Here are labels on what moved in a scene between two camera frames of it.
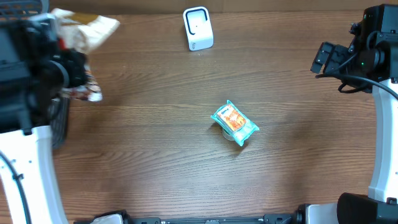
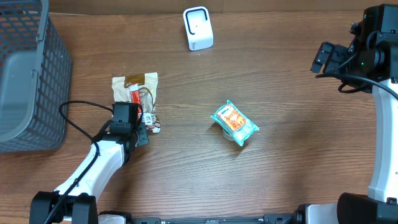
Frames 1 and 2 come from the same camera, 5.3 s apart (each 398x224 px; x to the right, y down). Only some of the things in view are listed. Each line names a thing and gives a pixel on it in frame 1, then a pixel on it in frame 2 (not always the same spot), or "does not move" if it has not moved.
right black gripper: (334, 56) does not move
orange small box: (234, 119) does not move
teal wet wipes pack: (234, 122) does not move
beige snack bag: (81, 33) → (140, 88)
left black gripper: (69, 58) → (143, 135)
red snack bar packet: (62, 44) → (136, 96)
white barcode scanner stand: (198, 28) does not move
